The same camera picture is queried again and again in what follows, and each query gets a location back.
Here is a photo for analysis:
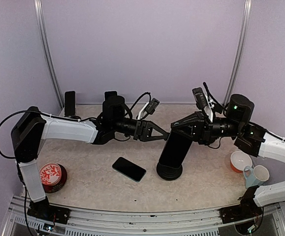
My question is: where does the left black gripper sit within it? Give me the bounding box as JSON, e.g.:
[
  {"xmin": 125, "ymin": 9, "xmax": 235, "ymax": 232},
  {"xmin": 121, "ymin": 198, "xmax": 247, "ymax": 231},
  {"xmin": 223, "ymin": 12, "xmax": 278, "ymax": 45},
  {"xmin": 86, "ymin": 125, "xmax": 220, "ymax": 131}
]
[{"xmin": 112, "ymin": 117, "xmax": 169, "ymax": 142}]

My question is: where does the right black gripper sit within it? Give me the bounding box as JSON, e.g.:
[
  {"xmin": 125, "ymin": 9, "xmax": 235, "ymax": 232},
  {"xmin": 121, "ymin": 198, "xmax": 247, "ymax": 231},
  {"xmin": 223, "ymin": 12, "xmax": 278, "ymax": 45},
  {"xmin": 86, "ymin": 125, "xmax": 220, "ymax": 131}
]
[{"xmin": 172, "ymin": 111, "xmax": 243, "ymax": 145}]

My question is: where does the black gooseneck phone stand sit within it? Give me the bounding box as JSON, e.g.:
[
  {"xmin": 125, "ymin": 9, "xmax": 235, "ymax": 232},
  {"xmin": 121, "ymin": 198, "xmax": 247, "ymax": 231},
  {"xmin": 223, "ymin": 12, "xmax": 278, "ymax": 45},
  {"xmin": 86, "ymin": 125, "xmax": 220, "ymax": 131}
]
[{"xmin": 156, "ymin": 162, "xmax": 183, "ymax": 181}]

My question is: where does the light blue case phone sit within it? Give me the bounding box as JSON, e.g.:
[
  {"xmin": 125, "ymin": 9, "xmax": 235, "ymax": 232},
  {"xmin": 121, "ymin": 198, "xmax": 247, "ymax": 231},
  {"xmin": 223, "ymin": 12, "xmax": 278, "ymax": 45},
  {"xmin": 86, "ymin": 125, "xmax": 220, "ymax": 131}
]
[{"xmin": 104, "ymin": 91, "xmax": 118, "ymax": 100}]

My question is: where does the clear case phone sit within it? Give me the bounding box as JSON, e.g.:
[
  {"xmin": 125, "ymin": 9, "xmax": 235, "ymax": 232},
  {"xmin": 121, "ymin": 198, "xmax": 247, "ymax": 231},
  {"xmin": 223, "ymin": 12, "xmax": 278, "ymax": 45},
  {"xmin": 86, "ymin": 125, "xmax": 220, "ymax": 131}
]
[{"xmin": 64, "ymin": 91, "xmax": 76, "ymax": 117}]

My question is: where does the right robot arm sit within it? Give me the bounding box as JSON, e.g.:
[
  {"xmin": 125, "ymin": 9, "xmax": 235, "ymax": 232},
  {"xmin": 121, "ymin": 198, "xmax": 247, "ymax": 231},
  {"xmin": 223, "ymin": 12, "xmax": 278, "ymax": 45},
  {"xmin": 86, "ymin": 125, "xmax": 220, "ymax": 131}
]
[{"xmin": 171, "ymin": 94, "xmax": 285, "ymax": 163}]

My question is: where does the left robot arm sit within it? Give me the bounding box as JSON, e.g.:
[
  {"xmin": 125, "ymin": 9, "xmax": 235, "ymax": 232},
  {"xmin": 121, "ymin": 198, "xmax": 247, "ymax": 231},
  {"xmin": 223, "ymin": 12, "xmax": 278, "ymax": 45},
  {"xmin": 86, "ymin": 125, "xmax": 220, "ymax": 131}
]
[{"xmin": 11, "ymin": 91, "xmax": 169, "ymax": 219}]

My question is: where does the teal phone lying diagonal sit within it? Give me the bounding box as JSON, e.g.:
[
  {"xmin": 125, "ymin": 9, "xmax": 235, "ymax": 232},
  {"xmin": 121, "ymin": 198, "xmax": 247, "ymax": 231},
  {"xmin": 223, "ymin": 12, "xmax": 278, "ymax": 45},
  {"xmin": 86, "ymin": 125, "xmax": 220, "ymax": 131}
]
[{"xmin": 112, "ymin": 157, "xmax": 146, "ymax": 182}]

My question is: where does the orange white bowl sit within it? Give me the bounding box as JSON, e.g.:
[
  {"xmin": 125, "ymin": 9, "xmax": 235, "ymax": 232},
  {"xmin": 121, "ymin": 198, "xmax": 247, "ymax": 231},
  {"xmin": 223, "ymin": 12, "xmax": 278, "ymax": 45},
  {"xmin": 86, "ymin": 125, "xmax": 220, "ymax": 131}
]
[{"xmin": 230, "ymin": 151, "xmax": 253, "ymax": 173}]

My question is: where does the light blue mug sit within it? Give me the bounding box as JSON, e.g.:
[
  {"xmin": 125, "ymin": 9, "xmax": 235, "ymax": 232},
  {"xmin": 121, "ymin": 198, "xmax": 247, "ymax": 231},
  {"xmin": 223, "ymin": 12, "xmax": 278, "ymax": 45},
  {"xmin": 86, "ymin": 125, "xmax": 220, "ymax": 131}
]
[{"xmin": 243, "ymin": 165, "xmax": 270, "ymax": 189}]

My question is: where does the red patterned round tin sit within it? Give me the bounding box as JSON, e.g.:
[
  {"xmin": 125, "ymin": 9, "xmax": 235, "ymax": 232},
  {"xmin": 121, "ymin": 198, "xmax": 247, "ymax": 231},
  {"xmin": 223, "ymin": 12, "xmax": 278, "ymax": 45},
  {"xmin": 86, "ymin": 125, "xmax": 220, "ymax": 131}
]
[{"xmin": 39, "ymin": 163, "xmax": 67, "ymax": 193}]

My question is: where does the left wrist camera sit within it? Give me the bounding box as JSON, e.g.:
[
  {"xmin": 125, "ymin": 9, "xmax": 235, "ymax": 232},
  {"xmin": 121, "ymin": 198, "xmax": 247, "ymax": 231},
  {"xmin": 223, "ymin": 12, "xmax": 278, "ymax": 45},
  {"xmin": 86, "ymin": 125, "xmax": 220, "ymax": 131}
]
[{"xmin": 136, "ymin": 98, "xmax": 160, "ymax": 120}]

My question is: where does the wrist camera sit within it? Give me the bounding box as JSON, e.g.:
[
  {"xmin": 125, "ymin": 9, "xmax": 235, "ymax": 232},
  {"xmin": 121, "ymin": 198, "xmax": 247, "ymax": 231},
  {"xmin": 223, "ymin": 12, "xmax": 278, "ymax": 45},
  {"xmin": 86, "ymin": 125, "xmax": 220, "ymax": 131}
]
[
  {"xmin": 136, "ymin": 98, "xmax": 160, "ymax": 120},
  {"xmin": 192, "ymin": 87, "xmax": 215, "ymax": 123}
]

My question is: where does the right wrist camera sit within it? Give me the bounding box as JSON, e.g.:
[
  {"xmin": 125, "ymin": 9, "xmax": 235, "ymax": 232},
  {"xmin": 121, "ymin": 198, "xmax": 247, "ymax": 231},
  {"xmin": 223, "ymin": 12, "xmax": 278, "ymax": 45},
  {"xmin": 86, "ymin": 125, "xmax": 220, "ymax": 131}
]
[{"xmin": 192, "ymin": 87, "xmax": 215, "ymax": 123}]

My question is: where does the right aluminium frame post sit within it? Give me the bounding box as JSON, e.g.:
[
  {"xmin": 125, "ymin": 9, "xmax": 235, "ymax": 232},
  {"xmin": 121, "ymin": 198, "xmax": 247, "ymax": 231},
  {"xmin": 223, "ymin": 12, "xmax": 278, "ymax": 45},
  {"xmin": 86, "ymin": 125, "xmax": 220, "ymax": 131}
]
[{"xmin": 223, "ymin": 0, "xmax": 252, "ymax": 105}]

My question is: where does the aluminium frame post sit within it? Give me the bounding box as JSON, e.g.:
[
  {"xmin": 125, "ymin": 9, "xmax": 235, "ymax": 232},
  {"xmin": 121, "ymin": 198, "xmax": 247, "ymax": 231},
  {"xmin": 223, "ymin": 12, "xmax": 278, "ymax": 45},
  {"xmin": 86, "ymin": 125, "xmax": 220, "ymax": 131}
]
[
  {"xmin": 223, "ymin": 0, "xmax": 252, "ymax": 105},
  {"xmin": 34, "ymin": 0, "xmax": 64, "ymax": 110}
]

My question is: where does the aluminium front rail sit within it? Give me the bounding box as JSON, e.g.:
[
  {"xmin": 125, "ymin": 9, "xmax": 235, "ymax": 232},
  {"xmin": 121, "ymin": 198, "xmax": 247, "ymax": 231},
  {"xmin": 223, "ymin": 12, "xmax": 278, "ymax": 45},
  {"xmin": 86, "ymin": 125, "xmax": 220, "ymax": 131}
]
[{"xmin": 0, "ymin": 196, "xmax": 285, "ymax": 236}]

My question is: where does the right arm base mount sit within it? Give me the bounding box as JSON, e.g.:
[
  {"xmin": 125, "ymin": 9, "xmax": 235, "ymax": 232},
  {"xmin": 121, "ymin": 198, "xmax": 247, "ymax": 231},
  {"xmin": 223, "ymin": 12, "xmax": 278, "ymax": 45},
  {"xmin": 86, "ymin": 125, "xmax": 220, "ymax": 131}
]
[{"xmin": 220, "ymin": 204, "xmax": 263, "ymax": 224}]

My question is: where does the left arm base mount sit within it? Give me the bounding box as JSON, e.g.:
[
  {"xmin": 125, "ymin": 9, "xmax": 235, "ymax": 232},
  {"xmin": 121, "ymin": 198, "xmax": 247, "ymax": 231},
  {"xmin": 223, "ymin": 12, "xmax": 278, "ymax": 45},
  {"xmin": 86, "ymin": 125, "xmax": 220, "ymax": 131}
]
[{"xmin": 27, "ymin": 201, "xmax": 70, "ymax": 225}]

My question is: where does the left aluminium frame post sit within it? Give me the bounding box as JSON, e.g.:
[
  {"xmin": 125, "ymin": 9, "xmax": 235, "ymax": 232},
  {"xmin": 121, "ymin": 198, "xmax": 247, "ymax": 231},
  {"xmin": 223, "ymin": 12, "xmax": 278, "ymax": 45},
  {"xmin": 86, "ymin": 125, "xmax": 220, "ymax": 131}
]
[{"xmin": 34, "ymin": 0, "xmax": 64, "ymax": 110}]

